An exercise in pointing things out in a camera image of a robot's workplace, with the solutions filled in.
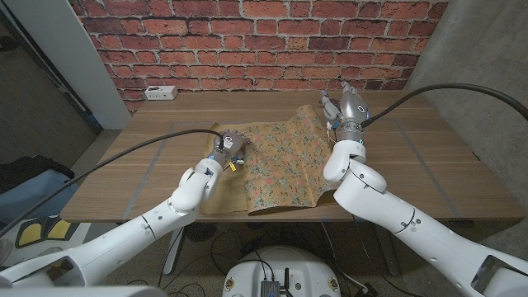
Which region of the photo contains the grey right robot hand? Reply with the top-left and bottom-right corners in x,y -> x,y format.
321,81 -> 371,144

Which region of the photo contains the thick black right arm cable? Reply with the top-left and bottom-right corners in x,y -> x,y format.
360,82 -> 528,129

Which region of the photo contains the floral kraft wrapping paper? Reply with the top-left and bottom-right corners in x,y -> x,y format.
200,104 -> 343,216

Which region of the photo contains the white power strip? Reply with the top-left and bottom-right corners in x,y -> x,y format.
144,85 -> 179,101

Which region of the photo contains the white table leg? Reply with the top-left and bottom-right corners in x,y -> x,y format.
163,224 -> 186,276

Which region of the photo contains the black floor fan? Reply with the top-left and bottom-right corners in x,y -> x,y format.
184,222 -> 218,243

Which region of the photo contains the red brick printed backdrop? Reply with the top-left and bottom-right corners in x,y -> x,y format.
68,0 -> 450,115

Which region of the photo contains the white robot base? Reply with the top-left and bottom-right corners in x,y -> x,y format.
222,246 -> 342,297

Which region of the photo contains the grey electronics box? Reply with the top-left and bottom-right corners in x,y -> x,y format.
259,280 -> 282,297

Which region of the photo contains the white floor cable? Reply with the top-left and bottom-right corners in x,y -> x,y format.
320,221 -> 370,292

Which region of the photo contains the grey table leg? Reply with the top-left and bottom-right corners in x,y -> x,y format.
377,241 -> 400,276

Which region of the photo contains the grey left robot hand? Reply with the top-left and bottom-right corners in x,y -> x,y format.
208,129 -> 252,166

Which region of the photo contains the black cloth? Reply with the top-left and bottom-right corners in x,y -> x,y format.
0,155 -> 76,195

